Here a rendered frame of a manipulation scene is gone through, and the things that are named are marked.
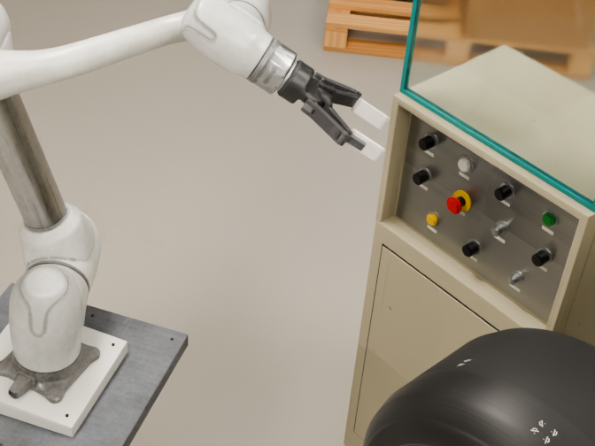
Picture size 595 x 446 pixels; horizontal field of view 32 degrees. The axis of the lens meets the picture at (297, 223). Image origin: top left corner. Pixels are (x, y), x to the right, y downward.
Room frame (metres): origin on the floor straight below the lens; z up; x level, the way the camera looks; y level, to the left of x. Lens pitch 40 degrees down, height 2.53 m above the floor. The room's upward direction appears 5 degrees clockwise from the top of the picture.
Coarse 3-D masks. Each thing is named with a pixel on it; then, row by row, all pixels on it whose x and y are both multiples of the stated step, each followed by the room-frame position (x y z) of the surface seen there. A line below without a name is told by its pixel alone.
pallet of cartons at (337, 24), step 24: (336, 0) 4.58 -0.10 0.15; (360, 0) 4.60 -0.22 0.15; (384, 0) 4.62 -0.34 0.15; (336, 24) 4.35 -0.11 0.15; (360, 24) 4.36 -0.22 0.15; (384, 24) 4.38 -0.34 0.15; (408, 24) 4.40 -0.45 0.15; (336, 48) 4.35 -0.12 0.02; (360, 48) 4.37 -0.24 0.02; (384, 48) 4.38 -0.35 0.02
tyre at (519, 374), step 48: (480, 336) 1.17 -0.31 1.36; (528, 336) 1.10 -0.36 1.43; (432, 384) 1.02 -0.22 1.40; (480, 384) 0.99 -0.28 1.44; (528, 384) 0.98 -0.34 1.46; (576, 384) 0.98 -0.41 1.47; (384, 432) 1.00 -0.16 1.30; (432, 432) 0.94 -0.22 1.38; (480, 432) 0.91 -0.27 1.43; (576, 432) 0.89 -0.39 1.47
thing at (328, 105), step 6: (318, 90) 1.58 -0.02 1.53; (324, 96) 1.57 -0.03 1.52; (324, 102) 1.56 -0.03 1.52; (330, 102) 1.57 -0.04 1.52; (324, 108) 1.56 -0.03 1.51; (330, 108) 1.55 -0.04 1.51; (330, 114) 1.54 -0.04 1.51; (336, 114) 1.54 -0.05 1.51; (336, 120) 1.53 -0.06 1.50; (342, 120) 1.53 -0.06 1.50; (342, 126) 1.52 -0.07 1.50; (348, 132) 1.51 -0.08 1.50; (342, 144) 1.50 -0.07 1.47
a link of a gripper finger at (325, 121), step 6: (306, 102) 1.54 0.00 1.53; (312, 102) 1.54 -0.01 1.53; (318, 108) 1.53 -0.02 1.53; (306, 114) 1.53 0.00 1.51; (312, 114) 1.53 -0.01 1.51; (318, 114) 1.52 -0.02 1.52; (324, 114) 1.52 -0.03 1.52; (318, 120) 1.52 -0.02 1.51; (324, 120) 1.51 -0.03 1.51; (330, 120) 1.51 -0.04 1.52; (324, 126) 1.51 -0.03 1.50; (330, 126) 1.50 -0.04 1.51; (336, 126) 1.50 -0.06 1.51; (330, 132) 1.50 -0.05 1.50; (336, 132) 1.50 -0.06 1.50; (342, 132) 1.49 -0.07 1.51; (336, 138) 1.50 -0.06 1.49
